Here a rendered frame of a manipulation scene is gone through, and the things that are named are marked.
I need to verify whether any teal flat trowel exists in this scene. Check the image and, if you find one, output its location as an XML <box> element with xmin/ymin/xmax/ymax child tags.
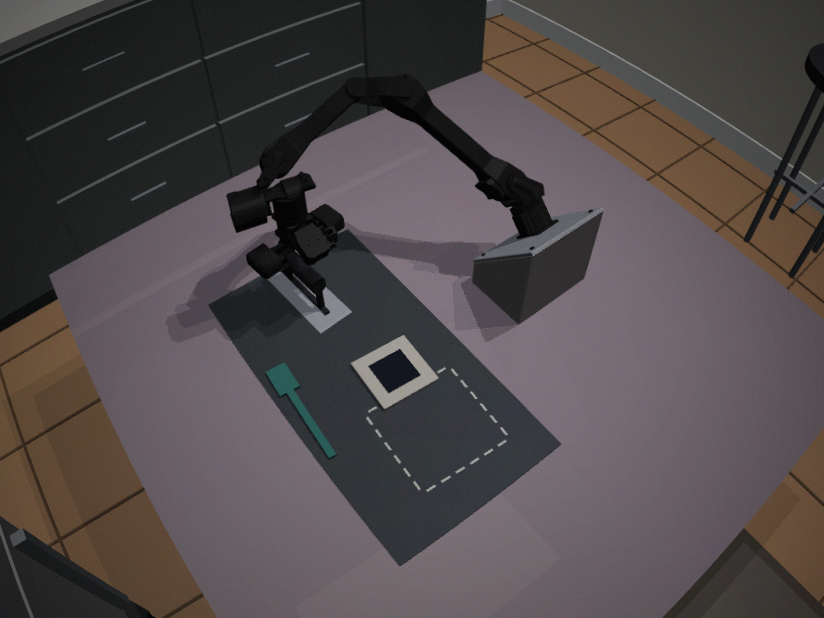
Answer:
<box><xmin>266</xmin><ymin>362</ymin><xmax>337</xmax><ymax>459</ymax></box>

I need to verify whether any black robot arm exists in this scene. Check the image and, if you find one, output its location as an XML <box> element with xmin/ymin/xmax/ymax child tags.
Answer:
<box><xmin>226</xmin><ymin>74</ymin><xmax>559</xmax><ymax>266</ymax></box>

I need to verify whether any tan square tile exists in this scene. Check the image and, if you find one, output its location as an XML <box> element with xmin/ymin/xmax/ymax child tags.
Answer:
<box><xmin>350</xmin><ymin>335</ymin><xmax>439</xmax><ymax>411</ymax></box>

